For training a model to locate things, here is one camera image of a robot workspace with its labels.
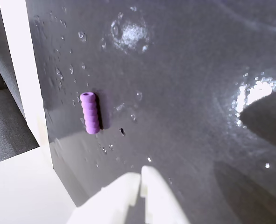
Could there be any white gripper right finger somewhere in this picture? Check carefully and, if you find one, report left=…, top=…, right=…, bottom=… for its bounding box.
left=141, top=165, right=191, bottom=224

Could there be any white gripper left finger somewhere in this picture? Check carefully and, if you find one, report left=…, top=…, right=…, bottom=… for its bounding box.
left=67, top=173, right=142, bottom=224

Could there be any purple ribbed pen grip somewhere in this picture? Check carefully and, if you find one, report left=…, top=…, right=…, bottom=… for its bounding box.
left=79, top=91, right=101, bottom=135

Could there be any dark grey glossy mat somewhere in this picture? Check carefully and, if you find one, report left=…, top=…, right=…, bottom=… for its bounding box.
left=25, top=0, right=276, bottom=224

